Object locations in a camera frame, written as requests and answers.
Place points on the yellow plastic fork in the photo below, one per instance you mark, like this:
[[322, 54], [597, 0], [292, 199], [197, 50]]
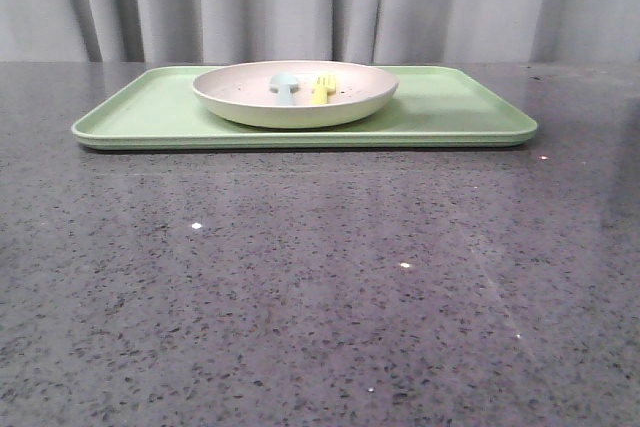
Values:
[[324, 86]]

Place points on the pale pink speckled plate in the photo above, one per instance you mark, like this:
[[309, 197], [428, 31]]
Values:
[[241, 93]]

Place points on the light blue plastic spoon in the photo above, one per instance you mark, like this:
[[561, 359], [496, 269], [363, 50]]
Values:
[[284, 85]]

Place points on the light green plastic tray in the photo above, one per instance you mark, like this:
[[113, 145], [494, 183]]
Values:
[[433, 107]]

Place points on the grey pleated curtain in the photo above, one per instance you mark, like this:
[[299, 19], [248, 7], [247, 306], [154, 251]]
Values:
[[365, 31]]

